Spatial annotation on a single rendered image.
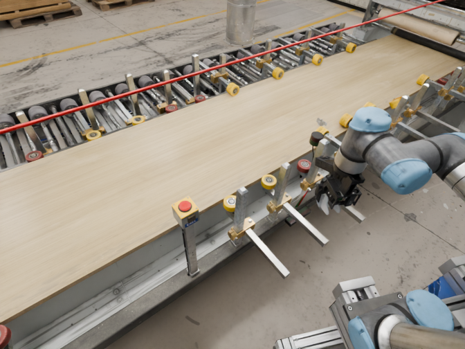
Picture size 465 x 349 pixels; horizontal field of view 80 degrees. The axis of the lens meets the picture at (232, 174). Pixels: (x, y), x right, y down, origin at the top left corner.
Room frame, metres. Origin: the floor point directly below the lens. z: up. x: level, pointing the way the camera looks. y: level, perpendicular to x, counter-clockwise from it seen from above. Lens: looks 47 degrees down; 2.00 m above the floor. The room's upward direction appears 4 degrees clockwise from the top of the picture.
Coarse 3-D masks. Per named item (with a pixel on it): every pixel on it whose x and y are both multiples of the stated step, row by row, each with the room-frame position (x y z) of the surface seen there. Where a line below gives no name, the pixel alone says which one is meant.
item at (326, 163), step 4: (320, 156) 0.60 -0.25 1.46; (324, 156) 0.60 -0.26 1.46; (328, 156) 0.60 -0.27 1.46; (316, 160) 0.59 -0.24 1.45; (320, 160) 0.58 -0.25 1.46; (324, 160) 0.58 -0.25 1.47; (328, 160) 0.57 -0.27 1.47; (332, 160) 0.57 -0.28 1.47; (316, 164) 0.59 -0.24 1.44; (320, 164) 0.57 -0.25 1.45; (324, 164) 0.56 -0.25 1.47; (328, 164) 0.55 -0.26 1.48; (332, 164) 0.54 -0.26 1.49; (324, 168) 0.55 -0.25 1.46; (328, 168) 0.54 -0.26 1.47; (332, 168) 0.53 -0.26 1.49; (332, 172) 0.52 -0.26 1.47; (336, 172) 0.51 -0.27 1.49
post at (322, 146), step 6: (324, 138) 1.06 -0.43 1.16; (318, 144) 1.05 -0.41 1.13; (324, 144) 1.03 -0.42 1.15; (318, 150) 1.04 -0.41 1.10; (324, 150) 1.03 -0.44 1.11; (318, 156) 1.03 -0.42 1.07; (312, 162) 1.05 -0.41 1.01; (312, 168) 1.04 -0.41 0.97; (318, 168) 1.04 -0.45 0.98; (312, 174) 1.03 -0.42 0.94; (306, 180) 1.04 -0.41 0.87; (312, 180) 1.03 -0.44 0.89; (306, 192) 1.02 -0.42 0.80
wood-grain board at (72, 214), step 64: (320, 64) 2.41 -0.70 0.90; (384, 64) 2.50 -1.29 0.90; (448, 64) 2.60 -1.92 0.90; (128, 128) 1.35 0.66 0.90; (192, 128) 1.39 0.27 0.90; (256, 128) 1.44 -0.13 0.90; (0, 192) 0.80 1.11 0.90; (64, 192) 0.82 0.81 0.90; (128, 192) 0.85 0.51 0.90; (192, 192) 0.88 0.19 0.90; (0, 256) 0.48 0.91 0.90; (64, 256) 0.50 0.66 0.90; (0, 320) 0.25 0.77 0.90
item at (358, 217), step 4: (300, 172) 1.13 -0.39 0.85; (304, 176) 1.10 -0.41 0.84; (344, 208) 0.89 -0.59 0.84; (348, 208) 0.88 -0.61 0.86; (352, 208) 0.88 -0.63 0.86; (348, 212) 0.87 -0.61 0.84; (352, 212) 0.86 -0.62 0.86; (356, 212) 0.86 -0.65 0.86; (352, 216) 0.85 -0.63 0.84; (356, 216) 0.83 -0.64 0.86; (360, 216) 0.84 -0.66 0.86; (356, 220) 0.83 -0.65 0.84; (360, 220) 0.82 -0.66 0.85
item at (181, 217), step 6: (186, 198) 0.59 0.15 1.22; (174, 204) 0.56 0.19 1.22; (192, 204) 0.57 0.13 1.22; (174, 210) 0.54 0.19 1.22; (180, 210) 0.54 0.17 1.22; (192, 210) 0.55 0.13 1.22; (198, 210) 0.55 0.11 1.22; (174, 216) 0.55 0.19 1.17; (180, 216) 0.52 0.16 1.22; (186, 216) 0.52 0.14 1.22; (198, 216) 0.55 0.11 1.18; (180, 222) 0.52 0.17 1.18; (186, 222) 0.52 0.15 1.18
